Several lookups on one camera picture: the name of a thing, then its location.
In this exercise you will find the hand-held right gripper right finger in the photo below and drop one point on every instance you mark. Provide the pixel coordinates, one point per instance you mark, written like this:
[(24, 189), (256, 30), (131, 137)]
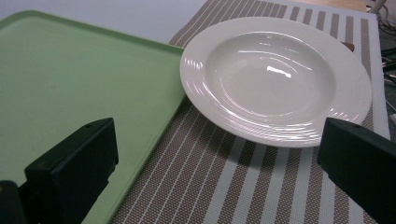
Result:
[(361, 161)]

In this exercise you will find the green plastic tray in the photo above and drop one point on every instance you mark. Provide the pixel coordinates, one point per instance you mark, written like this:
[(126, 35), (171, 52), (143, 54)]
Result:
[(77, 84)]

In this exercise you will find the white deep plate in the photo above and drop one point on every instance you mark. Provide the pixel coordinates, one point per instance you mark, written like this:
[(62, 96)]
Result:
[(274, 81)]

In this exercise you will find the brown striped woven placemat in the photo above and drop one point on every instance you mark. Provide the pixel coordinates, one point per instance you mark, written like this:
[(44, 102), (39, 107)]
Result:
[(236, 186)]

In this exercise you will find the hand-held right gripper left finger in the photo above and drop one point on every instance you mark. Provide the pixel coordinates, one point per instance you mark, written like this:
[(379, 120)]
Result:
[(74, 168)]

